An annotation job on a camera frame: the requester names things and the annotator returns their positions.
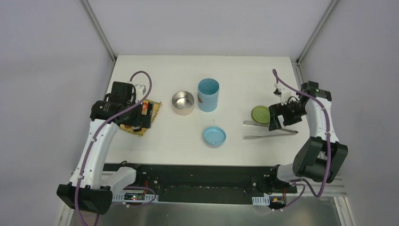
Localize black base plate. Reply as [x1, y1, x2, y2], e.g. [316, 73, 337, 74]
[104, 162, 297, 205]

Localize blue round lid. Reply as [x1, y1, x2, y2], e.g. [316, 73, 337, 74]
[202, 126, 227, 146]

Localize green round lid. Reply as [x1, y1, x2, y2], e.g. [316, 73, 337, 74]
[251, 105, 271, 124]

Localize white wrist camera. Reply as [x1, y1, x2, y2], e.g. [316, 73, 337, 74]
[135, 84, 146, 102]
[273, 83, 292, 105]

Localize blue cylindrical container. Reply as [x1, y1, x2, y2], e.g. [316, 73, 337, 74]
[197, 78, 220, 113]

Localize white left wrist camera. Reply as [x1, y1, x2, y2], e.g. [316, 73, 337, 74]
[135, 84, 146, 102]

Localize yellow bamboo mat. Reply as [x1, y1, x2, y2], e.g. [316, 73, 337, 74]
[120, 99, 162, 137]

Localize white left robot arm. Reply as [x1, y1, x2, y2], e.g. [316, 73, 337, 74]
[56, 100, 154, 215]

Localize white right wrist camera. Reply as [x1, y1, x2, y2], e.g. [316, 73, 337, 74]
[273, 83, 292, 105]

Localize metal tongs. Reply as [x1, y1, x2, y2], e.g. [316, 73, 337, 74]
[243, 120, 299, 140]

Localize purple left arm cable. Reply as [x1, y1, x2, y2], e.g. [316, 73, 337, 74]
[74, 71, 153, 226]

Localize stainless steel bowl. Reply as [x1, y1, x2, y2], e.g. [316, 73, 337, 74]
[172, 91, 194, 116]

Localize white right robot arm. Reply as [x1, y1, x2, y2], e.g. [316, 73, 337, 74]
[267, 81, 348, 193]

